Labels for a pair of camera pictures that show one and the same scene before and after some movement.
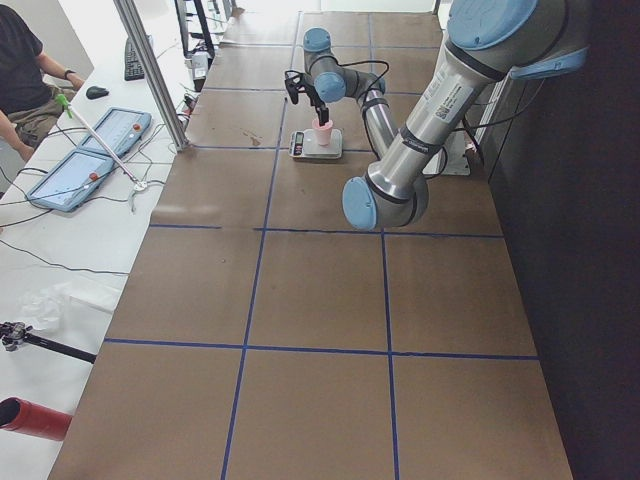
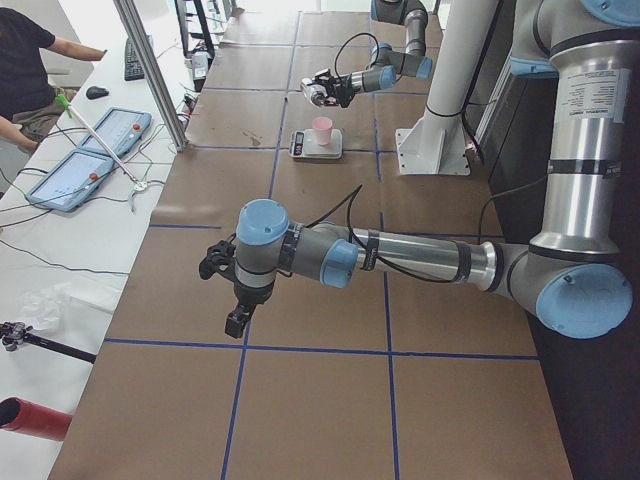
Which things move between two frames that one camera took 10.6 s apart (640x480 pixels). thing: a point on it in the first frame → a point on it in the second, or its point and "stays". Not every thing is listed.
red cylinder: x=22 y=416 stays
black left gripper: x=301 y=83 → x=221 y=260
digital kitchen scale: x=304 y=144 stays
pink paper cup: x=323 y=132 stays
